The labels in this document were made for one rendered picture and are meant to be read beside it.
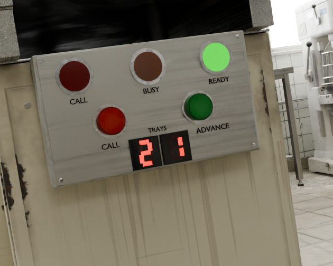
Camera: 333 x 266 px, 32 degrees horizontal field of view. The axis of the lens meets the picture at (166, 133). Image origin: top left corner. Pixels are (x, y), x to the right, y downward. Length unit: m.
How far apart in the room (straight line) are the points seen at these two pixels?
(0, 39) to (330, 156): 4.36
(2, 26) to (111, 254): 0.27
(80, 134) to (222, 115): 0.16
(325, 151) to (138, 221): 4.26
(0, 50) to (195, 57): 0.21
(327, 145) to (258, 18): 4.20
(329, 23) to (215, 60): 3.91
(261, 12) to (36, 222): 0.35
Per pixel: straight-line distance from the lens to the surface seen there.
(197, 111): 0.64
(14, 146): 0.65
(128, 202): 0.67
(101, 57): 0.63
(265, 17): 0.70
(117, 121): 0.62
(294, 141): 4.42
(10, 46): 0.62
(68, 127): 0.62
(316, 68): 4.85
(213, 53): 0.66
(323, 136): 4.85
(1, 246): 1.36
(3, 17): 0.62
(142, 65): 0.63
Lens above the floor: 0.77
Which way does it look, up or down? 3 degrees down
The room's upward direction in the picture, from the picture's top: 9 degrees counter-clockwise
